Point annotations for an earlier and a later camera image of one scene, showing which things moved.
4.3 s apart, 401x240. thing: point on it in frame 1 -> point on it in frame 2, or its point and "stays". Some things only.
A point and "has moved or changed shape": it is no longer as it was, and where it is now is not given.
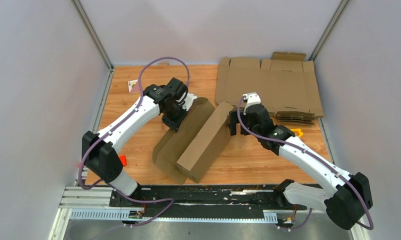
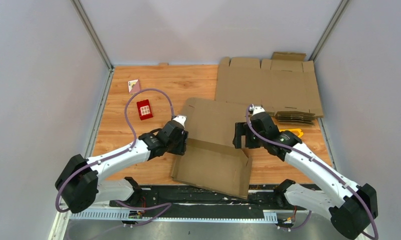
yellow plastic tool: x=297 y=132 stays
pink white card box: x=133 y=86 stays
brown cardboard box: x=190 y=150 has moved or changed shape
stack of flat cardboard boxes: x=287 y=85 stays
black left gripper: x=175 y=125 -> x=181 y=149
